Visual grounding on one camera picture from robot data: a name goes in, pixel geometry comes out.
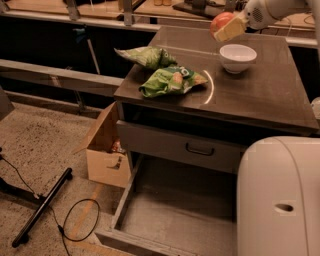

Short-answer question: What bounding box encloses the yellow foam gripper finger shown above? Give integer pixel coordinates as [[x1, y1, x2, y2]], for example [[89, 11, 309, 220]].
[[228, 16, 248, 40]]

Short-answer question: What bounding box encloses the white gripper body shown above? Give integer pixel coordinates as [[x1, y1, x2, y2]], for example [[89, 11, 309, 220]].
[[244, 0, 276, 30]]

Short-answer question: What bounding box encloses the red apple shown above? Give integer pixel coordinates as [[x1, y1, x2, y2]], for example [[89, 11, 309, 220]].
[[210, 12, 234, 42]]

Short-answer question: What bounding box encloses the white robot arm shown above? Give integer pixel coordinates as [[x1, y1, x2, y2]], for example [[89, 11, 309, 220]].
[[237, 100, 320, 256]]

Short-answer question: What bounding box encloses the grey drawer cabinet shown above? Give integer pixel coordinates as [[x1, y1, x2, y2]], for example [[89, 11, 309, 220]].
[[113, 25, 320, 174]]

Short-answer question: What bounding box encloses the grey upper drawer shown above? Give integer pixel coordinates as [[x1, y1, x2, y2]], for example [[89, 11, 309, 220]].
[[117, 120, 246, 173]]

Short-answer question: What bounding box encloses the open grey lower drawer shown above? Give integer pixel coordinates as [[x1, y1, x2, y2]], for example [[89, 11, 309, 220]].
[[96, 156, 237, 256]]

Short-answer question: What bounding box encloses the white ceramic bowl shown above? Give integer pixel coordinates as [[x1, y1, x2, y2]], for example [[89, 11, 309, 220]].
[[219, 44, 257, 74]]

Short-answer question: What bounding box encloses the black laptop on bench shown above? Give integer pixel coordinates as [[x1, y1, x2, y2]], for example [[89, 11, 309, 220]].
[[173, 0, 236, 19]]

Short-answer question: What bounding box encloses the green chip bag rear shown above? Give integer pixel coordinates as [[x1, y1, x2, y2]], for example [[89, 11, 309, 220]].
[[115, 46, 177, 70]]

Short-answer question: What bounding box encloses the green chip bag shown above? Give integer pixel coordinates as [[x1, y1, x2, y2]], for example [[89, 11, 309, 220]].
[[139, 66, 207, 98], [115, 46, 177, 70]]

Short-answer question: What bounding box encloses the green chip bag front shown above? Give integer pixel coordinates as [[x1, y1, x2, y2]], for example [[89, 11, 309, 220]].
[[139, 66, 207, 98]]

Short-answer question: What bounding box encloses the cardboard box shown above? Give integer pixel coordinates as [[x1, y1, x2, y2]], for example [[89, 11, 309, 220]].
[[73, 103, 131, 188]]

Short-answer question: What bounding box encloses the metal railing beam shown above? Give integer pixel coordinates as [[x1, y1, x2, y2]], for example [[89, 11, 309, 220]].
[[0, 59, 123, 97]]

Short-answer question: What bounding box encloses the black stand base bar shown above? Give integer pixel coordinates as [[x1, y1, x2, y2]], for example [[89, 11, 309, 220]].
[[12, 168, 73, 248]]

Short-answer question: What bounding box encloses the black cable on floor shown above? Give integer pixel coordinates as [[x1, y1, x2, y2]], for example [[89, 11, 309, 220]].
[[0, 154, 101, 256]]

